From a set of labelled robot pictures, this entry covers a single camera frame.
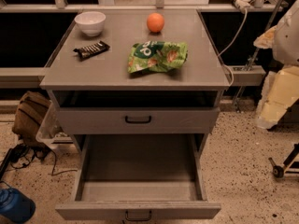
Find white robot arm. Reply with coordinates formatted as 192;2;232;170
254;0;299;129

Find blue canister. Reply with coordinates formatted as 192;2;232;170
0;182;36;224

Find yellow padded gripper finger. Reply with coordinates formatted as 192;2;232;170
255;65;299;129

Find white bowl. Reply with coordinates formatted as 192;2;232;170
75;11;106;36

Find orange fruit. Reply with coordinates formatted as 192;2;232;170
147;13;164;33

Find dark chocolate bar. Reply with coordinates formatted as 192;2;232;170
74;41;110;60

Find grey top drawer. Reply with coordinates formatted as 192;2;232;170
57;107;220;134

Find black floor cables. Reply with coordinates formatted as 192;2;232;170
0;143;78;181

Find green chip bag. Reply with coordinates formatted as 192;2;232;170
127;41;188;74

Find brown backpack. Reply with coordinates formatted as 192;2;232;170
12;91;50;148

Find grey drawer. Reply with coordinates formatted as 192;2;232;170
56;134;221;221
57;107;220;134

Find grey drawer cabinet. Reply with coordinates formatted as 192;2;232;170
41;9;229;147

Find white power cable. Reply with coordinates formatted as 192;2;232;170
216;7;249;87

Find black wheeled base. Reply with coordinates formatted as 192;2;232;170
269;144;299;178

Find metal tripod stand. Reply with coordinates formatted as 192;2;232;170
232;0;284;112

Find clear plastic bin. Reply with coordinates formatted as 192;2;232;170
36;105;73;150

